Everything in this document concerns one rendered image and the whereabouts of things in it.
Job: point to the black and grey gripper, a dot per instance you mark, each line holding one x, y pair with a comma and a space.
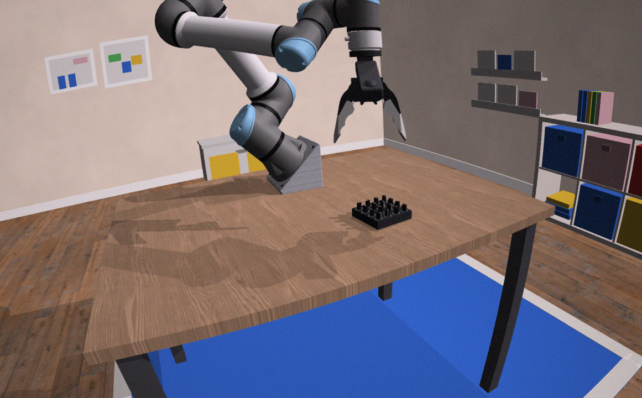
390, 103

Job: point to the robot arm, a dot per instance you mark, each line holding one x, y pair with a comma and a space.
188, 23

